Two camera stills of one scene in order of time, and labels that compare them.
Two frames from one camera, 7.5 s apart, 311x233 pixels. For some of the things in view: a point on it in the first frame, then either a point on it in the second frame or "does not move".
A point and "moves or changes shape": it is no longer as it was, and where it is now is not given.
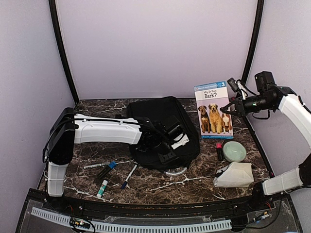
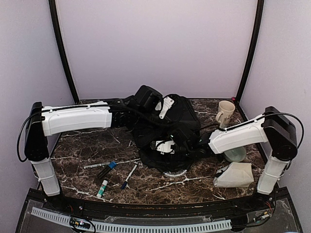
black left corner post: [60, 39] does not move
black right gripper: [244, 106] -> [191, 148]
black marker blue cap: [112, 165] does not move
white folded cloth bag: [236, 174] does not move
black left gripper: [166, 158] -> [166, 123]
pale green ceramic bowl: [234, 151] does not move
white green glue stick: [102, 188] does not move
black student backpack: [162, 108] moves or changes shape
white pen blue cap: [124, 186] does not move
